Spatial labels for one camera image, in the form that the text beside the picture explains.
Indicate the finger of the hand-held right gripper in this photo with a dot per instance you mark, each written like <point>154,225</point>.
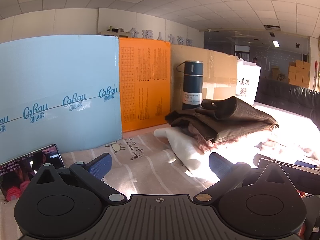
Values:
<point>305,164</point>

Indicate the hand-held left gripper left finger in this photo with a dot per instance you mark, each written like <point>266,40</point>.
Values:
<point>100,166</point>

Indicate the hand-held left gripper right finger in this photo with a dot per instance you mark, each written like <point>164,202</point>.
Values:
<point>220,165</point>

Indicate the pale pink cloth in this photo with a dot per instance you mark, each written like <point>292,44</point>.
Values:
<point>287,146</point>

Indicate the pink fuzzy garment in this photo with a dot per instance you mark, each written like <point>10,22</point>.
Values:
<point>200,143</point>

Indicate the white cloth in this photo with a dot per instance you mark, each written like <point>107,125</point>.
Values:
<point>185,150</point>

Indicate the brown leather jacket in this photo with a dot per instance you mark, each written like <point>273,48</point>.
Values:
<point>237,120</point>

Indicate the black sofa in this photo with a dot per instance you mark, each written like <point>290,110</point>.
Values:
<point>287,97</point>

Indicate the smartphone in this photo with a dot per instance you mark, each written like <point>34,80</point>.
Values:
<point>30,170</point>

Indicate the dark blue vacuum bottle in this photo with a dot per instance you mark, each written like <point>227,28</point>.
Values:
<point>192,85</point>

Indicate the white paper bag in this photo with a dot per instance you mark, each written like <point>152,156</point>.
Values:
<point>246,80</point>

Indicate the stack of cardboard boxes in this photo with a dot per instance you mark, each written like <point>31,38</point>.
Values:
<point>298,72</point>

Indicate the orange cardboard box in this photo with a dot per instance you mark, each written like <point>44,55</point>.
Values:
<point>145,85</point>

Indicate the brown cardboard box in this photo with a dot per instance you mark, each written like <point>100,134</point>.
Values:
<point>212,67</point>

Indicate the large light blue cardboard box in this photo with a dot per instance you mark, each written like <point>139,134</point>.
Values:
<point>50,80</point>

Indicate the ceiling light panel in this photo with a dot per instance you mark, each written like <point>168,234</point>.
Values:
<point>275,43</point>

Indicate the wall sign lettering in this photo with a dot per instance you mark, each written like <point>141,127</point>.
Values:
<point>160,35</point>

